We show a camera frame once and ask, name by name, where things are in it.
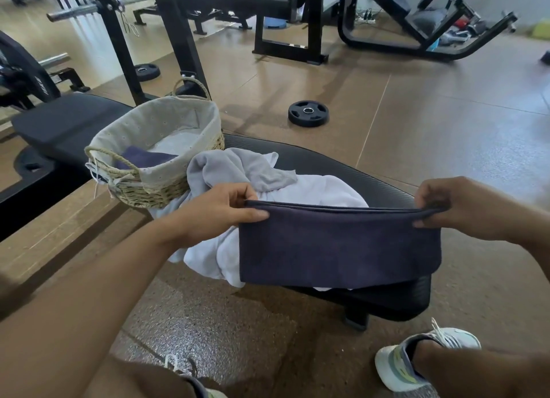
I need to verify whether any black rubber weight plate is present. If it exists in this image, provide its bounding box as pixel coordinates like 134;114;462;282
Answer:
288;100;331;128
134;63;162;83

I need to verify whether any person's right hand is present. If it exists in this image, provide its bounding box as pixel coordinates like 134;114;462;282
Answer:
412;176;521;244

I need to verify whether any person's left forearm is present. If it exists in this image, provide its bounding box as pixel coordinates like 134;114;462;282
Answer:
0;221;190;398

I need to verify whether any person's left white shoe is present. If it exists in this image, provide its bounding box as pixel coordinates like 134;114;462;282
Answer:
165;353;229;398

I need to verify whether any light grey towel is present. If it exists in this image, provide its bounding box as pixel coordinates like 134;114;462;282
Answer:
148;147;298;220

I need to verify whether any black barbell stand frame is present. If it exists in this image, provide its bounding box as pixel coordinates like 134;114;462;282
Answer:
47;66;91;94

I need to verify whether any silver steel barbell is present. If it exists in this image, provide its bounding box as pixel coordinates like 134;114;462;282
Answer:
46;0;151;23
37;52;70;67

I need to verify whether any black bumper plate white print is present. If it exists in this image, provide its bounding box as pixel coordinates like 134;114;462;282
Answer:
0;30;62;110

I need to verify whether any black steel squat rack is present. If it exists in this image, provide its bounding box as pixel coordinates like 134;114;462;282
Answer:
46;0;211;106

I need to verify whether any person's right leg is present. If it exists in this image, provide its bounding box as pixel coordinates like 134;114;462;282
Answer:
412;340;550;398

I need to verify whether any white towel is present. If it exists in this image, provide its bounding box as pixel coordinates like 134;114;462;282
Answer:
148;129;203;156
168;175;370;292

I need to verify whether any large black weight plate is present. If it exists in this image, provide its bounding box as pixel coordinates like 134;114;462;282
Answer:
13;146;57;179

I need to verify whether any person's left hand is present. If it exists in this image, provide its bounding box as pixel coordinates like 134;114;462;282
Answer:
171;181;270;250

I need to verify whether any black padded weight bench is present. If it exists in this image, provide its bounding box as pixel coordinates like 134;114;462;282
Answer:
11;93;433;330

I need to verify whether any black steel base beam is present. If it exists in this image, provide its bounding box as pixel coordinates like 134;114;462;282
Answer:
0;169;93;244

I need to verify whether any person's white shoe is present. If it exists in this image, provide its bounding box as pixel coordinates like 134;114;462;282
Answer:
165;353;229;398
374;318;482;393

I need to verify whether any person's right white shoe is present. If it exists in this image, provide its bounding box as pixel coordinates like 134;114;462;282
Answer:
374;318;482;393

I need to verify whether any dark purple towel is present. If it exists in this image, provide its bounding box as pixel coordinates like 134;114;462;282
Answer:
115;146;179;170
238;200;443;289

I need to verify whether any person's left leg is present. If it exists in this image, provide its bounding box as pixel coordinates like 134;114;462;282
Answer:
85;357;198;398

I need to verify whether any black bench press frame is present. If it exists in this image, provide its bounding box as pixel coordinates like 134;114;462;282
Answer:
171;0;331;66

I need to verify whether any person's leg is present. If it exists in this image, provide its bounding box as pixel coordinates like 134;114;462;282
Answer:
412;340;550;398
85;357;198;398

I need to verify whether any woven basket with white liner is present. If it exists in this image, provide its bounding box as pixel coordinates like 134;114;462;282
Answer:
84;76;226;209

